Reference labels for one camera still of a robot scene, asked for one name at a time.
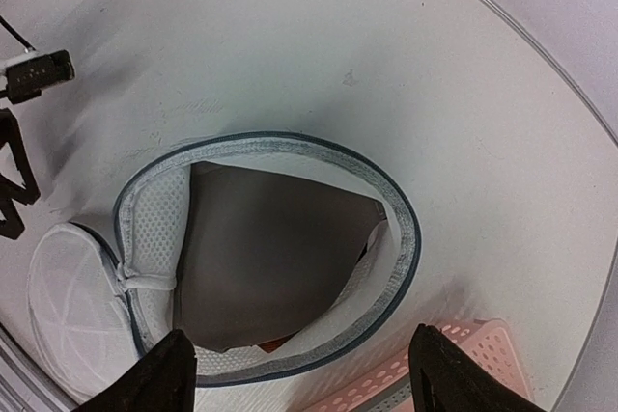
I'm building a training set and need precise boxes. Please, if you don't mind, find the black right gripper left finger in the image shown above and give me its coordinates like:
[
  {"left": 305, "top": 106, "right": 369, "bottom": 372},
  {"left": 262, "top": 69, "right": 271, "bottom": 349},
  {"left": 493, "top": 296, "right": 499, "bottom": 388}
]
[{"left": 77, "top": 329, "right": 197, "bottom": 412}]

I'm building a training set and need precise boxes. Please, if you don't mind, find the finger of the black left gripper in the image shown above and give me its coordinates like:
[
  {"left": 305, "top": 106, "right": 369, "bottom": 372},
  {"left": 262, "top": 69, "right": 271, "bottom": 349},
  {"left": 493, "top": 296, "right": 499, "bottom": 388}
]
[
  {"left": 1, "top": 199, "right": 24, "bottom": 240},
  {"left": 1, "top": 109, "right": 40, "bottom": 205}
]

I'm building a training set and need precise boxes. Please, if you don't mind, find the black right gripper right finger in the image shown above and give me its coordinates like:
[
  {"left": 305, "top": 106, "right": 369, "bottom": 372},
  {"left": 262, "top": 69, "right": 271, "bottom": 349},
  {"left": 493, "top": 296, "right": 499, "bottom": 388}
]
[{"left": 408, "top": 324, "right": 542, "bottom": 412}]

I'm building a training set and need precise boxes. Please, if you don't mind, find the dark grey bra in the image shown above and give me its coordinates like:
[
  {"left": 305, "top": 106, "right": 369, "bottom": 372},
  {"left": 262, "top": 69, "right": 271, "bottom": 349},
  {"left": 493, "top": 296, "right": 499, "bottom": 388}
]
[{"left": 173, "top": 162, "right": 385, "bottom": 353}]

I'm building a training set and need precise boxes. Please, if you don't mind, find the pink perforated plastic basket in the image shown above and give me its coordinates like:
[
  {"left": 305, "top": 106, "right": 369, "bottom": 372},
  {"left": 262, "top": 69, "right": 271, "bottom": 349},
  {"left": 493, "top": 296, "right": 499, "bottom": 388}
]
[{"left": 307, "top": 319, "right": 540, "bottom": 412}]

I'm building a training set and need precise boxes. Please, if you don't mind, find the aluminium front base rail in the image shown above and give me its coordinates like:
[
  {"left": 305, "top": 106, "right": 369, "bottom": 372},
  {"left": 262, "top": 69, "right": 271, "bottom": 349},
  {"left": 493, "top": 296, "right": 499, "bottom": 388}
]
[{"left": 1, "top": 326, "right": 76, "bottom": 412}]

